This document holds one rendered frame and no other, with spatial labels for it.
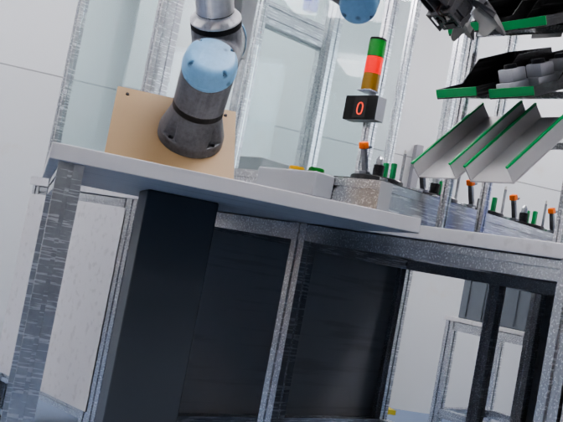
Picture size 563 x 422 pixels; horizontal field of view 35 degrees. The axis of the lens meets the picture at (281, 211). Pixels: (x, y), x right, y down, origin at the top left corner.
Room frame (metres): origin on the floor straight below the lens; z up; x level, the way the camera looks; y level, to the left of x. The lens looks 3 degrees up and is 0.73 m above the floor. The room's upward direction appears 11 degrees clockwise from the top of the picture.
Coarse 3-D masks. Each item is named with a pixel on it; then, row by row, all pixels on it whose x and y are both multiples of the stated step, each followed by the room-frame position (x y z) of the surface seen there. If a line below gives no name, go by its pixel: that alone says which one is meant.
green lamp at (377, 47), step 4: (372, 40) 2.57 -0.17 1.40; (376, 40) 2.56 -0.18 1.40; (380, 40) 2.56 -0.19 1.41; (384, 40) 2.56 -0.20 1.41; (372, 44) 2.56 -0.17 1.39; (376, 44) 2.56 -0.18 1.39; (380, 44) 2.56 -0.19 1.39; (384, 44) 2.57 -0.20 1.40; (368, 48) 2.58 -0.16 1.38; (372, 48) 2.56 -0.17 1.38; (376, 48) 2.56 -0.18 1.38; (380, 48) 2.56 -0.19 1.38; (384, 48) 2.57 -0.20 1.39; (368, 52) 2.57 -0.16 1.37; (372, 52) 2.56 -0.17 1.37; (376, 52) 2.56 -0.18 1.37; (380, 52) 2.56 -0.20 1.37; (384, 52) 2.57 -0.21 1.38; (380, 56) 2.56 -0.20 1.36; (384, 56) 2.58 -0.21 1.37
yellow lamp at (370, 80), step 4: (364, 72) 2.57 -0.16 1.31; (368, 72) 2.56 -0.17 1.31; (364, 76) 2.57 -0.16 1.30; (368, 76) 2.56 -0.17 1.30; (372, 76) 2.56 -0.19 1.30; (376, 76) 2.56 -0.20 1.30; (364, 80) 2.57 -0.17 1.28; (368, 80) 2.56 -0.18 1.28; (372, 80) 2.56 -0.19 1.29; (376, 80) 2.56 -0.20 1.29; (364, 84) 2.56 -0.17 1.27; (368, 84) 2.56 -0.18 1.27; (372, 84) 2.56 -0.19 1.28; (376, 84) 2.56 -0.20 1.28; (364, 88) 2.56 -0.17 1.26; (368, 88) 2.56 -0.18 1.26; (372, 88) 2.56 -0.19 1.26; (376, 88) 2.57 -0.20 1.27
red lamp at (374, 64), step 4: (368, 56) 2.57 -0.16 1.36; (372, 56) 2.56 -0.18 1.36; (376, 56) 2.56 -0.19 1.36; (368, 60) 2.57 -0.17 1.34; (372, 60) 2.56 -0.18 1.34; (376, 60) 2.56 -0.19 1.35; (380, 60) 2.56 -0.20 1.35; (368, 64) 2.56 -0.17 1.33; (372, 64) 2.56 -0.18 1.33; (376, 64) 2.56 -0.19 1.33; (380, 64) 2.57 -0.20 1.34; (364, 68) 2.58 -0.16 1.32; (368, 68) 2.56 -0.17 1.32; (372, 68) 2.56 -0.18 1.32; (376, 68) 2.56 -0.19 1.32; (380, 68) 2.57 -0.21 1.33; (372, 72) 2.56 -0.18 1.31; (376, 72) 2.56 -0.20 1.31; (380, 72) 2.57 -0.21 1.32
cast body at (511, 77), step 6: (504, 66) 2.03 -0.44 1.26; (510, 66) 2.02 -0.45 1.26; (516, 66) 2.02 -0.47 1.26; (522, 66) 2.03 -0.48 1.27; (498, 72) 2.04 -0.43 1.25; (504, 72) 2.02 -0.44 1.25; (510, 72) 2.01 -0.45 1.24; (516, 72) 2.01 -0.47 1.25; (522, 72) 2.02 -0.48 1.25; (498, 78) 2.05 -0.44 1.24; (504, 78) 2.03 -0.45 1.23; (510, 78) 2.02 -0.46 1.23; (516, 78) 2.02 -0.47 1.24; (522, 78) 2.03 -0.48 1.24; (498, 84) 2.04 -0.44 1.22; (504, 84) 2.02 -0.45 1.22; (510, 84) 2.01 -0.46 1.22; (516, 84) 2.02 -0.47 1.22; (522, 84) 2.03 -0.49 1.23; (528, 84) 2.04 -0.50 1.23
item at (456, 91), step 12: (480, 60) 2.24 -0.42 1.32; (492, 60) 2.26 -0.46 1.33; (504, 60) 2.28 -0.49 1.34; (516, 60) 2.13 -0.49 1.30; (528, 60) 2.15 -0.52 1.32; (480, 72) 2.24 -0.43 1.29; (492, 72) 2.26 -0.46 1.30; (468, 84) 2.22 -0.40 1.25; (480, 84) 2.24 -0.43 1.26; (492, 84) 2.09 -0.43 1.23; (444, 96) 2.15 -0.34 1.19; (456, 96) 2.12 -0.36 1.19; (468, 96) 2.08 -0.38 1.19
